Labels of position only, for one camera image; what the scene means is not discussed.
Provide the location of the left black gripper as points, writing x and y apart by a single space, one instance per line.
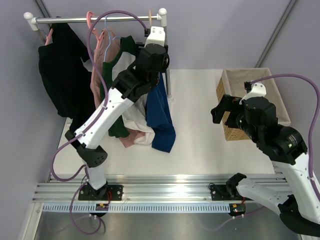
139 45

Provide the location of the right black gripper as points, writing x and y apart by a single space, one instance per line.
218 111

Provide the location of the wooden hanger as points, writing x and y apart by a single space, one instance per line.
150 18

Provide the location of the blue t shirt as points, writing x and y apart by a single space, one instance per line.
158 117

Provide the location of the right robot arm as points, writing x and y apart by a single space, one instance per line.
285 147

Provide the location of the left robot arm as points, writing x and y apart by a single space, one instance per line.
138 79

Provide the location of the pink shirt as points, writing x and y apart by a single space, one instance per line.
96 85

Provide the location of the green and white shirt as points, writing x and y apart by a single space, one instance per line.
131 127

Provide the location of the black t shirt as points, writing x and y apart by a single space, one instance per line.
64 76

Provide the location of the pink hanger under black shirt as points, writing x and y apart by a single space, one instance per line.
49 37

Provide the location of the wicker basket with liner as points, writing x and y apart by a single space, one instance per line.
232 83

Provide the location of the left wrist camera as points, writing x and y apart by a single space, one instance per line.
157 36

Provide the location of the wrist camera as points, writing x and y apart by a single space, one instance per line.
253 90
157 36

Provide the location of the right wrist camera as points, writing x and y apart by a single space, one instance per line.
253 90

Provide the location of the light blue wire hanger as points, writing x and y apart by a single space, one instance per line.
110 38

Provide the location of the aluminium mounting rail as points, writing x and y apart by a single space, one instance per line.
139 188

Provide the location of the slotted cable duct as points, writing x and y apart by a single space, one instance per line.
151 208

